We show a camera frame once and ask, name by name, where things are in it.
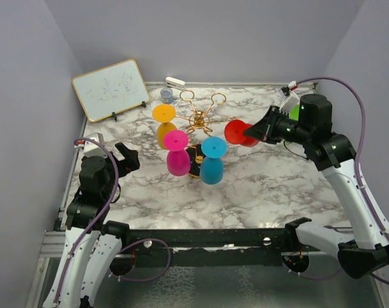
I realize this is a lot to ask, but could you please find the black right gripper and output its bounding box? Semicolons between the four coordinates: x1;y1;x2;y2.
244;105;311;145

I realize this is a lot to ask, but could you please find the red wine glass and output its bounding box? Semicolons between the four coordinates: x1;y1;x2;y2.
224;119;259;147

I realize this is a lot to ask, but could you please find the green wine glass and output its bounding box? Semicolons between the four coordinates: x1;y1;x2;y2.
289;104;300;121

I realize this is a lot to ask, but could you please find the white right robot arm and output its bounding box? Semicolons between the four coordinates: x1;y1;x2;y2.
244;94;389;278

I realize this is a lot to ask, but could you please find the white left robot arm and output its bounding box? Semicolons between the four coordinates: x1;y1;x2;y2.
42;142;140;307

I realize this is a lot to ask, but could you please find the pink wine glass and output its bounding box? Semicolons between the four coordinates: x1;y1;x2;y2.
163;130;191;176

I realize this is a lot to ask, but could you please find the orange wine glass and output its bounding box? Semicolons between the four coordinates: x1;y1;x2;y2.
153;104;177;150

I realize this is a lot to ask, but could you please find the gold wine glass rack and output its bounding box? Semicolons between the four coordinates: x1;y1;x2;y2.
176;89;236;180

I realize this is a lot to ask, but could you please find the blue wine glass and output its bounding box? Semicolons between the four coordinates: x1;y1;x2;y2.
199;137;227;185

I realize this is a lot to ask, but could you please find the gold framed whiteboard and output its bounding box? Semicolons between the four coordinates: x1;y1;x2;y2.
71;59;151;123

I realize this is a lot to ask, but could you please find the small clear plastic jar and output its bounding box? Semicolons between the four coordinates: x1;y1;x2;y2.
160;87;174;104

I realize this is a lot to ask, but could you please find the white eraser block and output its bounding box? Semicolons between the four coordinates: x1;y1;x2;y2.
165;76;186;90

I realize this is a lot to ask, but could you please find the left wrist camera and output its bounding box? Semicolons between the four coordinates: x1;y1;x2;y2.
74;133;106;158

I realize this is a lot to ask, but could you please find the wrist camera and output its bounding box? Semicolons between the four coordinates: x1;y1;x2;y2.
74;133;106;158
278;81;300;114

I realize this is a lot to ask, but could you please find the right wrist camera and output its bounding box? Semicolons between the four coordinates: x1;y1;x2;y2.
278;81;300;114

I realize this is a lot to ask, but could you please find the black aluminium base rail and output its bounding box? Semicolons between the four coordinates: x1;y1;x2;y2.
42;208;352;267

